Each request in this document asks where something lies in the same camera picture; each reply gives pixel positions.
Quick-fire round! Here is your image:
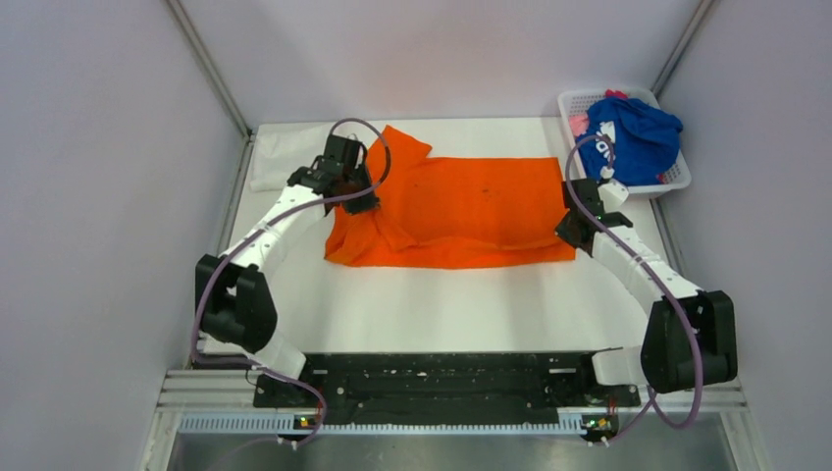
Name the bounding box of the orange t shirt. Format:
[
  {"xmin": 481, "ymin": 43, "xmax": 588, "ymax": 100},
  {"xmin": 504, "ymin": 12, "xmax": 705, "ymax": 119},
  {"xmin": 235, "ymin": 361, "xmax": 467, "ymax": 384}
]
[{"xmin": 325, "ymin": 126, "xmax": 576, "ymax": 270}]

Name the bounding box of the white cable duct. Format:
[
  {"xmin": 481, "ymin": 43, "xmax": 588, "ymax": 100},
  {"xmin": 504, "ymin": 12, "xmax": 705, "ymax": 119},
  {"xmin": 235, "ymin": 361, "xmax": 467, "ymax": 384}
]
[{"xmin": 178, "ymin": 412, "xmax": 613, "ymax": 438}]

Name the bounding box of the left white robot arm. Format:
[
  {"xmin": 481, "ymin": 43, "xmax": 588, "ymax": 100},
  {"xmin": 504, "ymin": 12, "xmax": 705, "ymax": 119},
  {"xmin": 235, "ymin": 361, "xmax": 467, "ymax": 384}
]
[{"xmin": 195, "ymin": 134, "xmax": 379, "ymax": 406}]

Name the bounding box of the blue t shirt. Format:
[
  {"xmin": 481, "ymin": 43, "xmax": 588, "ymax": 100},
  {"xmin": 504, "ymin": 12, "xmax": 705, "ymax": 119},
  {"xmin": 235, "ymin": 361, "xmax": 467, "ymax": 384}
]
[{"xmin": 576, "ymin": 96, "xmax": 683, "ymax": 186}]

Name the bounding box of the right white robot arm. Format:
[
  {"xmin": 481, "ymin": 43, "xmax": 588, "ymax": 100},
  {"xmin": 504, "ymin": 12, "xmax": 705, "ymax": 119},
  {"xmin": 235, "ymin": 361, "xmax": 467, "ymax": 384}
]
[{"xmin": 554, "ymin": 179, "xmax": 738, "ymax": 404}]

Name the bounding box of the pink garment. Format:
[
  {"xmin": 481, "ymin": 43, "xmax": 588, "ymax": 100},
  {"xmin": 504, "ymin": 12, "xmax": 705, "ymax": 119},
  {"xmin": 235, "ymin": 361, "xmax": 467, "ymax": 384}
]
[{"xmin": 568, "ymin": 89, "xmax": 628, "ymax": 137}]

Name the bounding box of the folded white t shirt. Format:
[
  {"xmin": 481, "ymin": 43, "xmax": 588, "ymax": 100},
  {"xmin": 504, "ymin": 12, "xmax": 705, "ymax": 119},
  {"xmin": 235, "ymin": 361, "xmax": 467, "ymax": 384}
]
[{"xmin": 249, "ymin": 123, "xmax": 330, "ymax": 192}]

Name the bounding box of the white plastic basket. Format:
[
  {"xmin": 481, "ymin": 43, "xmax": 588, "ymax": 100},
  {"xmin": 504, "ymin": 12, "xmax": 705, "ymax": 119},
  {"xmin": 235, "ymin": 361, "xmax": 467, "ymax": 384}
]
[{"xmin": 557, "ymin": 87, "xmax": 692, "ymax": 198}]

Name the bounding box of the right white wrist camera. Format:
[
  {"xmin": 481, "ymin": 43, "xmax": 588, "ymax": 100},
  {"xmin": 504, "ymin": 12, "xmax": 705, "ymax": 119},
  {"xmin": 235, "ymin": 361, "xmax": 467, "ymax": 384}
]
[{"xmin": 598, "ymin": 166, "xmax": 629, "ymax": 214}]

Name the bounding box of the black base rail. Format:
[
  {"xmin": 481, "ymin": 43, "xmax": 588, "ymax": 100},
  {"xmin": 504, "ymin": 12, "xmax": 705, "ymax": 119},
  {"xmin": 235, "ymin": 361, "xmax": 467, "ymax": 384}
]
[{"xmin": 253, "ymin": 352, "xmax": 641, "ymax": 426}]

